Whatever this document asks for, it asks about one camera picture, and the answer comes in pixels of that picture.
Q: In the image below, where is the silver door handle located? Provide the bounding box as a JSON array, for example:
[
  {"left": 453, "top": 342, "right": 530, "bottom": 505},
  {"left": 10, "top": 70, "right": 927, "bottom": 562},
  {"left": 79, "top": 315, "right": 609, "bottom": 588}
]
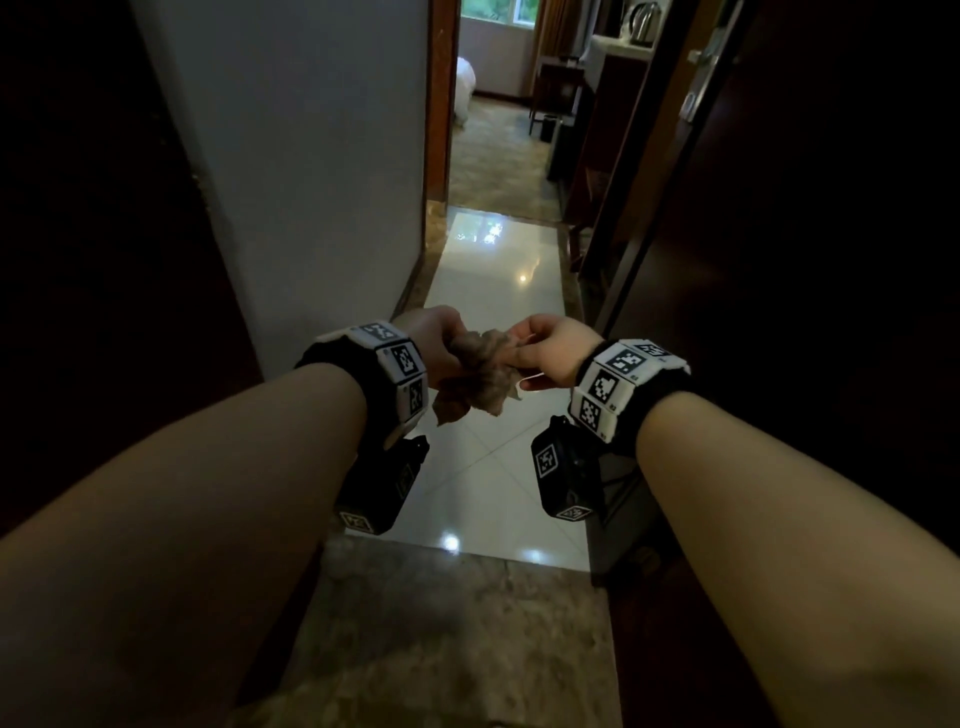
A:
[{"left": 678, "top": 45, "right": 723, "bottom": 123}]

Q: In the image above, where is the dark wooden door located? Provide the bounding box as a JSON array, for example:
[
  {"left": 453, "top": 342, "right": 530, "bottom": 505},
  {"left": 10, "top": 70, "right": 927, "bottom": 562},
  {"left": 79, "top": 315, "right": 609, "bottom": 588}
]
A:
[{"left": 579, "top": 0, "right": 960, "bottom": 556}]

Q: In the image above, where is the dark wooden chair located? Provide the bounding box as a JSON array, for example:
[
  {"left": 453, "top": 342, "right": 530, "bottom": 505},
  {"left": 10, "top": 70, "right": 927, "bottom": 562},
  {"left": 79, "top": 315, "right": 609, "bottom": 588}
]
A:
[{"left": 528, "top": 55, "right": 586, "bottom": 138}]

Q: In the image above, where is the person's right forearm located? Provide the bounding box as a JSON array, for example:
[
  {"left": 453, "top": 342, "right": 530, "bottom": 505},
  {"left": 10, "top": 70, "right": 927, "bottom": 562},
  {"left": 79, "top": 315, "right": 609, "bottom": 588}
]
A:
[{"left": 636, "top": 390, "right": 960, "bottom": 728}]

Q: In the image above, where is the person's right hand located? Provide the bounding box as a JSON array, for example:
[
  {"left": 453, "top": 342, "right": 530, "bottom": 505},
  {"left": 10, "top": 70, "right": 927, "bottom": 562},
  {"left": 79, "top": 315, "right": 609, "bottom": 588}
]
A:
[{"left": 507, "top": 313, "right": 606, "bottom": 393}]

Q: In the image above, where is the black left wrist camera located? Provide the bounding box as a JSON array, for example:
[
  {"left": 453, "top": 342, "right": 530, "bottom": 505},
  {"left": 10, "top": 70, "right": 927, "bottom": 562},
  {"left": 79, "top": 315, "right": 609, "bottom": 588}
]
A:
[{"left": 333, "top": 435, "right": 431, "bottom": 537}]

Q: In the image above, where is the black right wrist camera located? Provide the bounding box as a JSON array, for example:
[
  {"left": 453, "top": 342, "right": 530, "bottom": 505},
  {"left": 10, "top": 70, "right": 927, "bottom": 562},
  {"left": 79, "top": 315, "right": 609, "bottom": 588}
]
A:
[{"left": 530, "top": 414, "right": 606, "bottom": 525}]

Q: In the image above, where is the silver electric kettle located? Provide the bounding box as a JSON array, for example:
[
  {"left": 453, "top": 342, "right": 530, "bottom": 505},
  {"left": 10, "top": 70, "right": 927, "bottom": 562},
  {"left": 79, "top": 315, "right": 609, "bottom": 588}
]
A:
[{"left": 627, "top": 0, "right": 664, "bottom": 49}]

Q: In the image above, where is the white bed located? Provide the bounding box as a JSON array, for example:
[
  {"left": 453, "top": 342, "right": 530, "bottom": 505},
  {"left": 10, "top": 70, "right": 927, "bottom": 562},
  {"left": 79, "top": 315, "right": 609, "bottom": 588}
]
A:
[{"left": 453, "top": 55, "right": 477, "bottom": 130}]

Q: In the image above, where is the dark wooden desk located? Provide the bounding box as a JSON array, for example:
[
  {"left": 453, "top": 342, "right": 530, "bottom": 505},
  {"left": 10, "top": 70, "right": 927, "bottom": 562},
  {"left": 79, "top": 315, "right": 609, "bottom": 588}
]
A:
[{"left": 546, "top": 33, "right": 651, "bottom": 226}]

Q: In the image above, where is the wrist marker band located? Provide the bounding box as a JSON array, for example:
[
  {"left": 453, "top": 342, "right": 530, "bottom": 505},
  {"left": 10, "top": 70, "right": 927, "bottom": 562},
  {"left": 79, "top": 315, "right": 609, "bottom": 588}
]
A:
[
  {"left": 567, "top": 338, "right": 693, "bottom": 460},
  {"left": 294, "top": 321, "right": 429, "bottom": 453}
]

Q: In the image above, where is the right wrist marker band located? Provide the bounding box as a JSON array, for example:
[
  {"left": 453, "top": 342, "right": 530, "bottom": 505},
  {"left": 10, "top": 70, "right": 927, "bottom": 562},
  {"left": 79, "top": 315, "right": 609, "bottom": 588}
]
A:
[{"left": 567, "top": 338, "right": 693, "bottom": 460}]

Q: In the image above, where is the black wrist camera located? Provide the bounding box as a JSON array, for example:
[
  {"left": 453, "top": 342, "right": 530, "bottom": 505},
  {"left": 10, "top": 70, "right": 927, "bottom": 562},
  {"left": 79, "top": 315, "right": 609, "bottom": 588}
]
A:
[
  {"left": 333, "top": 435, "right": 431, "bottom": 537},
  {"left": 530, "top": 414, "right": 606, "bottom": 525}
]

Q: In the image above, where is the person's left forearm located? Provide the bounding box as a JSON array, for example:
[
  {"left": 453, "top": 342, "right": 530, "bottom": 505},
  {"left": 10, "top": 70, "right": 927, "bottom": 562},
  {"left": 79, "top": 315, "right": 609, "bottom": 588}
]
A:
[{"left": 0, "top": 363, "right": 369, "bottom": 728}]

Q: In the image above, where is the brown cloth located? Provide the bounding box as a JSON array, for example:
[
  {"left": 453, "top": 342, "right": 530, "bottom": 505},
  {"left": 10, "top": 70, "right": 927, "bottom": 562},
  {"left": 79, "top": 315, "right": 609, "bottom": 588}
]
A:
[{"left": 432, "top": 327, "right": 525, "bottom": 427}]

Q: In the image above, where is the wooden door frame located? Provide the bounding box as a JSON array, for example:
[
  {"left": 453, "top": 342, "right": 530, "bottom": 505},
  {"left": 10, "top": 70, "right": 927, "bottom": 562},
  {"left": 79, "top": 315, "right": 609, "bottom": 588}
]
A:
[{"left": 423, "top": 0, "right": 462, "bottom": 219}]

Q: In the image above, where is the left wrist marker band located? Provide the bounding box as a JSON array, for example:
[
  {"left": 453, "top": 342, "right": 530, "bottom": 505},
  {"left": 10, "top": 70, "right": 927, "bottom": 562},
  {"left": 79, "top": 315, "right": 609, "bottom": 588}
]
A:
[{"left": 294, "top": 321, "right": 429, "bottom": 453}]

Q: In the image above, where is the window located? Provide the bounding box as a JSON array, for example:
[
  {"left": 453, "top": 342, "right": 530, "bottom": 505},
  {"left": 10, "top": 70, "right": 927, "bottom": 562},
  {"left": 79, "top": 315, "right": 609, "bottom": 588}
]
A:
[{"left": 460, "top": 0, "right": 541, "bottom": 29}]

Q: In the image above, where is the person's left hand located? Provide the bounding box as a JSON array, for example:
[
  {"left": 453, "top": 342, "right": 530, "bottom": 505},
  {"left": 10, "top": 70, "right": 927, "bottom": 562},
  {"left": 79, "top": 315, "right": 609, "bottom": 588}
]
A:
[{"left": 391, "top": 305, "right": 468, "bottom": 390}]

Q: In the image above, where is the brown curtain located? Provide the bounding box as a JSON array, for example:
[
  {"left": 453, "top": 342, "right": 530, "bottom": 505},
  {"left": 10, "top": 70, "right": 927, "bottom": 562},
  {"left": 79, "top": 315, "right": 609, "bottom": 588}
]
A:
[{"left": 524, "top": 0, "right": 577, "bottom": 99}]

